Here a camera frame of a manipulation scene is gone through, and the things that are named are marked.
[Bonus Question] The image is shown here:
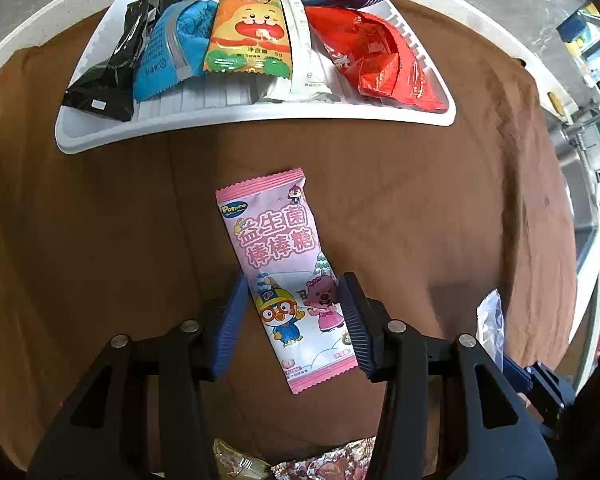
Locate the chrome faucet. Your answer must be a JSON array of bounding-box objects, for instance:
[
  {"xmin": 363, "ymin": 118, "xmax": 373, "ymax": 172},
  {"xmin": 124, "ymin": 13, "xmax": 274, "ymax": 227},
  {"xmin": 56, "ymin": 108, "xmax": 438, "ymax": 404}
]
[{"xmin": 564, "ymin": 112, "xmax": 600, "ymax": 138}]

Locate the red snack bag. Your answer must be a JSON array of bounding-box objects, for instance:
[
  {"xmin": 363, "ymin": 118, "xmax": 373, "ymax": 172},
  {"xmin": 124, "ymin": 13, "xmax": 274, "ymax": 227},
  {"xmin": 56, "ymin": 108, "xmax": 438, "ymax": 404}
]
[{"xmin": 306, "ymin": 6, "xmax": 446, "ymax": 112}]

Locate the clear white pastry packet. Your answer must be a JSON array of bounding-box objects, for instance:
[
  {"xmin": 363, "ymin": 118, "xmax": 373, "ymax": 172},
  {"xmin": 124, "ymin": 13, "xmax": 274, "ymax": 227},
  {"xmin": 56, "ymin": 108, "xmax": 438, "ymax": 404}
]
[{"xmin": 476, "ymin": 289, "xmax": 505, "ymax": 370}]

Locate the pink lollipop packet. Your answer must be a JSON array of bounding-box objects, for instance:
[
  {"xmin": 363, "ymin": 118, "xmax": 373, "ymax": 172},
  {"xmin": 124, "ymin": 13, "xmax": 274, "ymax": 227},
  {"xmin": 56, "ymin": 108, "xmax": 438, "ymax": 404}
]
[{"xmin": 215, "ymin": 168, "xmax": 358, "ymax": 394}]

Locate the black snack packet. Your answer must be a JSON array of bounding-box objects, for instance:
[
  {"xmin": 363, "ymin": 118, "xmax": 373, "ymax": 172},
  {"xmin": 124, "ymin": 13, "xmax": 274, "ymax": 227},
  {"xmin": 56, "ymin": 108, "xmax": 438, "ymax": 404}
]
[{"xmin": 61, "ymin": 0, "xmax": 180, "ymax": 122}]

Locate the yellow sponge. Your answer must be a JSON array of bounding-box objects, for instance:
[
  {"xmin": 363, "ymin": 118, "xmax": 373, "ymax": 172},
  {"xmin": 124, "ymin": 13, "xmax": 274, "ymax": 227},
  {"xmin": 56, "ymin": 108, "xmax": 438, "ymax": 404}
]
[{"xmin": 547, "ymin": 91, "xmax": 567, "ymax": 117}]

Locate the white plastic tray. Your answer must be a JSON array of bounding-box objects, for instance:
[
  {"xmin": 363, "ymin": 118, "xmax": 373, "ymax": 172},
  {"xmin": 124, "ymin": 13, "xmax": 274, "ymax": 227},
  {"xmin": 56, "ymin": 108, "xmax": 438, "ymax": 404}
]
[{"xmin": 55, "ymin": 0, "xmax": 456, "ymax": 154}]

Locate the steel sink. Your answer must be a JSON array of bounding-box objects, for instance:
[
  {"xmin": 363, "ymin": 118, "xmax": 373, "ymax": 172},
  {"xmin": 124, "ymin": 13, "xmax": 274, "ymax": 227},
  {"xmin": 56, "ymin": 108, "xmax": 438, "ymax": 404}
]
[{"xmin": 550, "ymin": 124, "xmax": 600, "ymax": 273}]

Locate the long white snack packet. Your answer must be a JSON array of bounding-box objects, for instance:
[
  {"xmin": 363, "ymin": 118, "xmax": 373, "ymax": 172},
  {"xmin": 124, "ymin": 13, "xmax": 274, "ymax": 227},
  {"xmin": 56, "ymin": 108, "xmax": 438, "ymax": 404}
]
[{"xmin": 258, "ymin": 0, "xmax": 339, "ymax": 103}]

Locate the orange lollipop packet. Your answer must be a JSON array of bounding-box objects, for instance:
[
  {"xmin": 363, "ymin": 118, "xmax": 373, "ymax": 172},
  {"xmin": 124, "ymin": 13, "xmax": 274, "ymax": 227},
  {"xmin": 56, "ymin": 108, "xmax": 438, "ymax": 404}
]
[{"xmin": 204, "ymin": 0, "xmax": 292, "ymax": 78}]

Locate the brown cloth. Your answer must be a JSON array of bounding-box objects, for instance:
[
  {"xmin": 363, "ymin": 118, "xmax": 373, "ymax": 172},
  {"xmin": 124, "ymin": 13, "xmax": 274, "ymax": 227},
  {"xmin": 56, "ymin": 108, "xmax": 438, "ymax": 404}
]
[{"xmin": 0, "ymin": 0, "xmax": 576, "ymax": 467}]

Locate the brown patterned candy packet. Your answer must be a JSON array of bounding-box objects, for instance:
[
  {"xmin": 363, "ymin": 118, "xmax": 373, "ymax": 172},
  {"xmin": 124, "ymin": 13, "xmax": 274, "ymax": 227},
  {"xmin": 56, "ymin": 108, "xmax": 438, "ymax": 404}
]
[{"xmin": 271, "ymin": 437, "xmax": 376, "ymax": 480}]

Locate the gold wafer packet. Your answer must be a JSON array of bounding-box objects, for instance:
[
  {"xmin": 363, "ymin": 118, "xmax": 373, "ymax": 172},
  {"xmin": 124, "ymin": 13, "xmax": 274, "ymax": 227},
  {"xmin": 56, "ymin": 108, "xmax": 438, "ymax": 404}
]
[{"xmin": 213, "ymin": 438, "xmax": 271, "ymax": 480}]

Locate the blue snack packet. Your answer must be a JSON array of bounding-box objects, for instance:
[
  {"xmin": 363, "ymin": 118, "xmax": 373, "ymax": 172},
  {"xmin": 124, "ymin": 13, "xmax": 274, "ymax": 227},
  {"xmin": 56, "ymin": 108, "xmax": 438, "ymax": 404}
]
[{"xmin": 132, "ymin": 0, "xmax": 218, "ymax": 102}]

